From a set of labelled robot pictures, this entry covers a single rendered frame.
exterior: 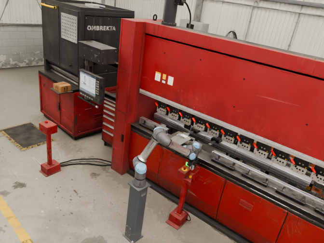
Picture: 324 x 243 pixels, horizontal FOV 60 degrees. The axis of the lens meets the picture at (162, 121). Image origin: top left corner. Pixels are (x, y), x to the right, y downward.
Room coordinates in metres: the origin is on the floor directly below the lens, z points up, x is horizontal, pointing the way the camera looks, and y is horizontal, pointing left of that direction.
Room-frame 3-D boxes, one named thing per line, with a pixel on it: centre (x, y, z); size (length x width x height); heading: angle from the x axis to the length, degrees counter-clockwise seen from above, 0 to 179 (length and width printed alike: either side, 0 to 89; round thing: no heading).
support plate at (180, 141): (3.17, -0.26, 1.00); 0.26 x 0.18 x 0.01; 145
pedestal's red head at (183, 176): (2.81, -0.40, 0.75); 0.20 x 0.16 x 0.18; 57
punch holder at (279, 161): (2.62, -1.31, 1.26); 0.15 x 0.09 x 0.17; 55
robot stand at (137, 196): (2.44, 0.14, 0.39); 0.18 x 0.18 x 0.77; 50
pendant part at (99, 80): (3.51, 0.98, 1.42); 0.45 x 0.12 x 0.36; 52
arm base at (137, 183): (2.44, 0.14, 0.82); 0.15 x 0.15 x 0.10
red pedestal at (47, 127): (3.43, 1.57, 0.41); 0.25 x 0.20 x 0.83; 145
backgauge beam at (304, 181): (3.31, -0.84, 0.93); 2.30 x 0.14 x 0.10; 55
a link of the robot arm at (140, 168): (2.45, 0.15, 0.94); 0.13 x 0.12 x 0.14; 17
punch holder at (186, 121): (3.30, -0.32, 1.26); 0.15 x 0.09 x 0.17; 55
